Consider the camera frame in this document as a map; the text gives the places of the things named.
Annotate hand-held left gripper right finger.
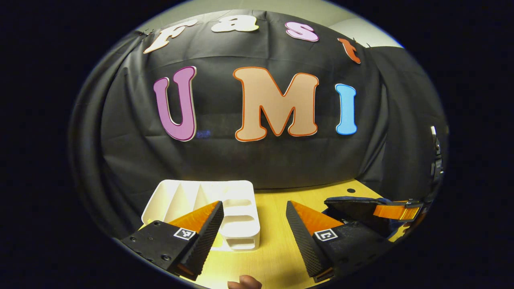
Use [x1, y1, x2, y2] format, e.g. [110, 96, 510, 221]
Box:
[286, 201, 396, 281]

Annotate black backdrop cloth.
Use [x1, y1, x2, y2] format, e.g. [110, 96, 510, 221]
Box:
[68, 10, 448, 241]

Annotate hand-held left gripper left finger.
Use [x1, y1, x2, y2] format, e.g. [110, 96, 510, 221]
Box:
[120, 201, 224, 281]

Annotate white plastic bookshelf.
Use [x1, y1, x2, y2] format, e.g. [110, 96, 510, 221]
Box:
[141, 179, 261, 251]

